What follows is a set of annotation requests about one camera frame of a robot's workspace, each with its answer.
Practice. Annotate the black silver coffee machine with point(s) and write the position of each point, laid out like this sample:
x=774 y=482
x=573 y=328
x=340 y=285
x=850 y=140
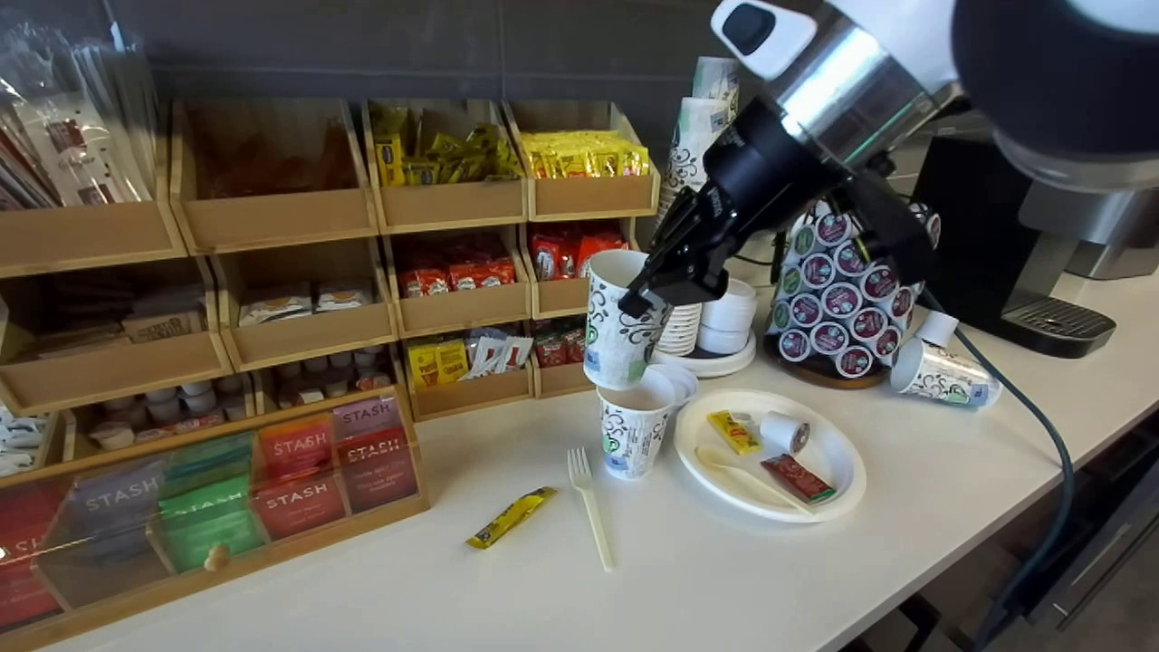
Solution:
x=980 y=229

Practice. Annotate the red packets pile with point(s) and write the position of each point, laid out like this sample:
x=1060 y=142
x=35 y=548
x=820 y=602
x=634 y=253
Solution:
x=459 y=276
x=573 y=248

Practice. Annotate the white plastic fork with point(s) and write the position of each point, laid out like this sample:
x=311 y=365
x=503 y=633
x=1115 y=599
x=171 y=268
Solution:
x=593 y=511

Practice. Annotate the small creamer cup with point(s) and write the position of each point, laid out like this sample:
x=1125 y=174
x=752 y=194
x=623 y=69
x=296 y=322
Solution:
x=783 y=431

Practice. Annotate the creamer cups pile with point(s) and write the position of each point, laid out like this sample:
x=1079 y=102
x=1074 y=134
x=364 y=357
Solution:
x=164 y=411

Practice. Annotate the wooden condiment organizer shelf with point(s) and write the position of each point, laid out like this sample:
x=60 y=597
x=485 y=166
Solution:
x=302 y=218

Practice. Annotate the green tea bag pack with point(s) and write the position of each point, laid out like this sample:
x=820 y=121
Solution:
x=211 y=527
x=205 y=465

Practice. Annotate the yellow sugar stick packet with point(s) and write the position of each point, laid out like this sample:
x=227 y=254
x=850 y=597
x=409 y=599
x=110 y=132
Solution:
x=510 y=516

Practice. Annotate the yellow packets small pile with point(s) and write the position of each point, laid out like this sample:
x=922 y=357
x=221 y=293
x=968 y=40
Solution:
x=436 y=365

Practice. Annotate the bright yellow packets pile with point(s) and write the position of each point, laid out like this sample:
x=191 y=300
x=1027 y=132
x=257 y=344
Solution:
x=585 y=154

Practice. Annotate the dark wood base cabinet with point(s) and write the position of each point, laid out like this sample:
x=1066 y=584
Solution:
x=1108 y=529

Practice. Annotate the white sachets pile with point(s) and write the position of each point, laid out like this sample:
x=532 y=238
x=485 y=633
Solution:
x=498 y=348

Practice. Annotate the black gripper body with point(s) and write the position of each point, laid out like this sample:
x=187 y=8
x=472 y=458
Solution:
x=763 y=166

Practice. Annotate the dark red packet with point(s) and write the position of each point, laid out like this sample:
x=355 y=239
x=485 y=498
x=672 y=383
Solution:
x=798 y=481

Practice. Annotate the white round plate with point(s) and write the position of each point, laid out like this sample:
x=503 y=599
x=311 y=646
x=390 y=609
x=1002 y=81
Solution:
x=833 y=446

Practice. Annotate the white cup lids stack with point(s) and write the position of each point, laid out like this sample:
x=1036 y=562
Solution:
x=718 y=328

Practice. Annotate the olive yellow tea packets pile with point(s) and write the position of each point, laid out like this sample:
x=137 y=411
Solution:
x=438 y=149

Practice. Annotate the white plastic stirrer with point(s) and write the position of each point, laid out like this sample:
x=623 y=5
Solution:
x=736 y=471

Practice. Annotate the grey tea bag pack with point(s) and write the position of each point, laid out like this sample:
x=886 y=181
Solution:
x=114 y=498

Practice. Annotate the patterned paper coffee cup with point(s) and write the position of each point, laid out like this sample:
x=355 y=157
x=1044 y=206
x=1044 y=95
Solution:
x=618 y=337
x=632 y=439
x=945 y=377

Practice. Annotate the white packets pile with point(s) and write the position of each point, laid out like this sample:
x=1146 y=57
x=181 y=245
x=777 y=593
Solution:
x=292 y=303

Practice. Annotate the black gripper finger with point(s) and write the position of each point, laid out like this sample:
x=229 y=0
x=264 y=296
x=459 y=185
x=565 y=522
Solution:
x=655 y=259
x=706 y=276

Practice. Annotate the tall patterned paper cup stack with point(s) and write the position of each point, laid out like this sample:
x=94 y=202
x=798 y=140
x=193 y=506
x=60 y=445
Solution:
x=694 y=140
x=715 y=76

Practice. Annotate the wooden tea bag box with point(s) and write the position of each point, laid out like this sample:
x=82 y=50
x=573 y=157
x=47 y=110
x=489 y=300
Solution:
x=240 y=562

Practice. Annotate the small yellow packet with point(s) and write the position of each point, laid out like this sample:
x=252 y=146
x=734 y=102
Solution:
x=734 y=431

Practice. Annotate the clear acrylic holder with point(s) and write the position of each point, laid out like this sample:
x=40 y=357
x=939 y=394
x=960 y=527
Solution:
x=73 y=121

